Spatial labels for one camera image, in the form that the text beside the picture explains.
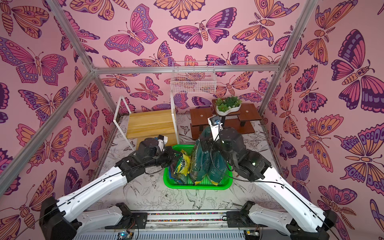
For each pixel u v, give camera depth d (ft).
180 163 2.30
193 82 3.48
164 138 2.33
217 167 2.14
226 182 2.56
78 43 2.67
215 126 1.72
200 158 2.21
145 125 2.87
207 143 1.82
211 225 2.39
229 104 2.80
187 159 2.50
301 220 1.26
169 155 2.07
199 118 3.22
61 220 1.25
